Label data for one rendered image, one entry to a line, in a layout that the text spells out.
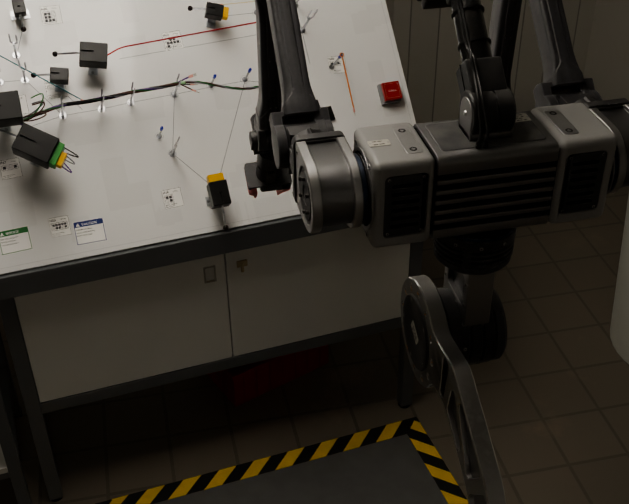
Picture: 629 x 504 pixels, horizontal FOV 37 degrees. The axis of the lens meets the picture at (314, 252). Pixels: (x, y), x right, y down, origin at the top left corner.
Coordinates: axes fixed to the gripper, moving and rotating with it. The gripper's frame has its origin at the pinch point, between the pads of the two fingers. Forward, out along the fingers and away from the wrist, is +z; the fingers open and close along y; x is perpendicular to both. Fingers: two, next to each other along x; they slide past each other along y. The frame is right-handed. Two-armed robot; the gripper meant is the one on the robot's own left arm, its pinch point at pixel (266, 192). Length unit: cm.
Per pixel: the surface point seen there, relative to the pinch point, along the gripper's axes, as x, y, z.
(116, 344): 14, 41, 49
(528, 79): -138, -165, 173
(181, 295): 6.4, 22.3, 40.3
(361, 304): 10, -30, 59
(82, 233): -4.4, 44.8, 17.6
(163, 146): -24.2, 22.0, 13.3
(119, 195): -12.8, 34.7, 15.8
